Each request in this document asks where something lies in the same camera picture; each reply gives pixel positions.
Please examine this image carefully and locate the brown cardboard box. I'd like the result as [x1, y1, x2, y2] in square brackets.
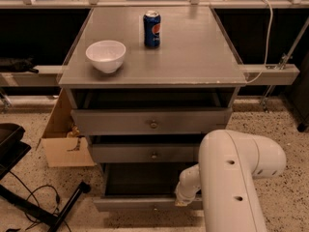
[41, 90, 96, 167]

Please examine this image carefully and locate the grey middle drawer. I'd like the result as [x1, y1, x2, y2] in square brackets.
[89, 144, 199, 163]

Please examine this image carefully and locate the grey bottom drawer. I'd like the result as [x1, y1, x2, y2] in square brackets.
[94, 162, 194, 212]

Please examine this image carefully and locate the grey drawer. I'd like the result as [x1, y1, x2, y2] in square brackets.
[89, 144, 199, 163]
[71, 108, 232, 135]
[94, 162, 194, 212]

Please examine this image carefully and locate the white bowl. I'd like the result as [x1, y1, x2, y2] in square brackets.
[86, 41, 126, 73]

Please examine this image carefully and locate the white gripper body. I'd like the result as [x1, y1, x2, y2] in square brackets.
[175, 164, 201, 205]

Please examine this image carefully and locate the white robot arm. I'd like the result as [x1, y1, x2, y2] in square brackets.
[175, 130, 286, 232]

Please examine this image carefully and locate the black stand base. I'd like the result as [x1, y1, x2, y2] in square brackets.
[0, 123, 91, 232]

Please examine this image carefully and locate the black floor cable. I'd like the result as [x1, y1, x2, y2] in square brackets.
[7, 169, 73, 232]

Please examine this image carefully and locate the blue Pepsi can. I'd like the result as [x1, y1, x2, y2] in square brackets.
[143, 11, 161, 48]

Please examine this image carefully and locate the grey top drawer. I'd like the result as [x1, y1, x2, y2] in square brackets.
[71, 108, 232, 135]

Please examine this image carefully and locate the black cloth on rail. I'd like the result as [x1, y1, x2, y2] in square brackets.
[0, 58, 39, 73]

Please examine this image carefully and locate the white hanging cable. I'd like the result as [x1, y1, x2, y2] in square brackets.
[245, 0, 274, 84]

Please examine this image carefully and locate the grey drawer cabinet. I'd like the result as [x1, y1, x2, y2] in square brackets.
[57, 5, 247, 188]

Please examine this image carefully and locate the metal rail frame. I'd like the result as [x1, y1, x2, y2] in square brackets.
[0, 0, 309, 114]

